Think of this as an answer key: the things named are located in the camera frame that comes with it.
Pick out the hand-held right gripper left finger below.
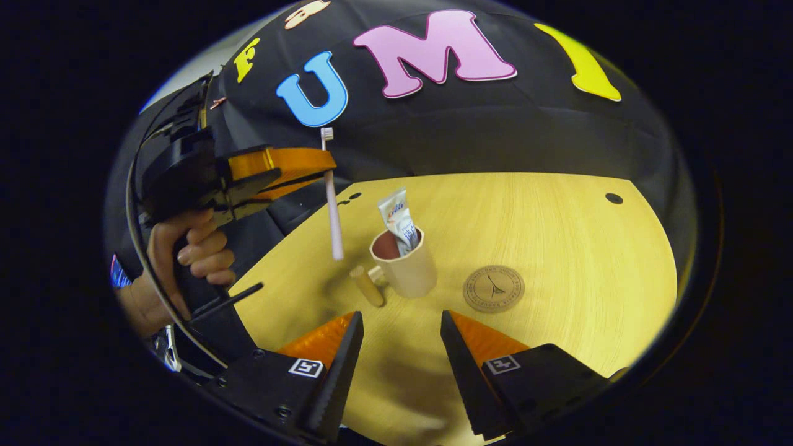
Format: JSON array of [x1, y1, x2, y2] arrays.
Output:
[[204, 310, 365, 444]]

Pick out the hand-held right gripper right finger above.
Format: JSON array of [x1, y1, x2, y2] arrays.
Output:
[[440, 310, 611, 442]]

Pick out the pink toothbrush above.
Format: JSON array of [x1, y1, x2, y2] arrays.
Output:
[[320, 127, 345, 261]]

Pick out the round cork coaster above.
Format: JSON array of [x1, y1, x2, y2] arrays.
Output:
[[462, 265, 526, 313]]

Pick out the white toothpaste tube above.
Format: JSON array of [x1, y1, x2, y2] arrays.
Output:
[[377, 188, 422, 256]]

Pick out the beige cup with wooden handle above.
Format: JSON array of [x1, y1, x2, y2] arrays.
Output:
[[349, 226, 438, 308]]

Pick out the light wooden desktop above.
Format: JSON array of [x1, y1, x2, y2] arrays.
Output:
[[229, 172, 679, 446]]

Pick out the black backdrop cloth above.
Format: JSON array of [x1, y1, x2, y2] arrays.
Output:
[[105, 0, 698, 273]]

